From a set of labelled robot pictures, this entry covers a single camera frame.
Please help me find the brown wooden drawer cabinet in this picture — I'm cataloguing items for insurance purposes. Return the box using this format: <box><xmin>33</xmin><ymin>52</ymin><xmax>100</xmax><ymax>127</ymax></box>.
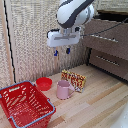
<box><xmin>81</xmin><ymin>9</ymin><xmax>128</xmax><ymax>82</ymax></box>

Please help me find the pink plastic mug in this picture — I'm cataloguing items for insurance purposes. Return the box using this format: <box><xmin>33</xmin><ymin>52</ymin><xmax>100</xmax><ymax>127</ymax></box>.
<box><xmin>56</xmin><ymin>79</ymin><xmax>76</xmax><ymax>101</ymax></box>

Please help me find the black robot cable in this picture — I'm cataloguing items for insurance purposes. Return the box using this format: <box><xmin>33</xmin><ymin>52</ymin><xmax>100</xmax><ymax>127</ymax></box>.
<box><xmin>80</xmin><ymin>17</ymin><xmax>128</xmax><ymax>38</ymax></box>

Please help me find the red yellow snack bar box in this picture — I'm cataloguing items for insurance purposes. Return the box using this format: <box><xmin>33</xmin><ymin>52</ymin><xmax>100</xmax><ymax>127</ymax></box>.
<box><xmin>60</xmin><ymin>69</ymin><xmax>87</xmax><ymax>93</ymax></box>

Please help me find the red shopping basket blue rim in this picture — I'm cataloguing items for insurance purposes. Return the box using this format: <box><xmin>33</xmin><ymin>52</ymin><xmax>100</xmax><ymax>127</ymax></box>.
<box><xmin>0</xmin><ymin>80</ymin><xmax>57</xmax><ymax>128</ymax></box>

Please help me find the red plastic bowl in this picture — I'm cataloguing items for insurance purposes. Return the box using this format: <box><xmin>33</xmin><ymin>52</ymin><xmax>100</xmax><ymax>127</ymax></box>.
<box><xmin>35</xmin><ymin>77</ymin><xmax>53</xmax><ymax>92</ymax></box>

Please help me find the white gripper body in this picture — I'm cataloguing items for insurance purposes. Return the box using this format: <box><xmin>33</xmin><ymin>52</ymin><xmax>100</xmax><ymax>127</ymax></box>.
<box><xmin>46</xmin><ymin>27</ymin><xmax>82</xmax><ymax>48</ymax></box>

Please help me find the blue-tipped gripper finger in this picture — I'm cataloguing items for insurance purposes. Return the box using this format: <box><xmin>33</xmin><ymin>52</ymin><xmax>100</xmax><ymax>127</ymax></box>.
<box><xmin>53</xmin><ymin>45</ymin><xmax>59</xmax><ymax>57</ymax></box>
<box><xmin>65</xmin><ymin>44</ymin><xmax>72</xmax><ymax>55</ymax></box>

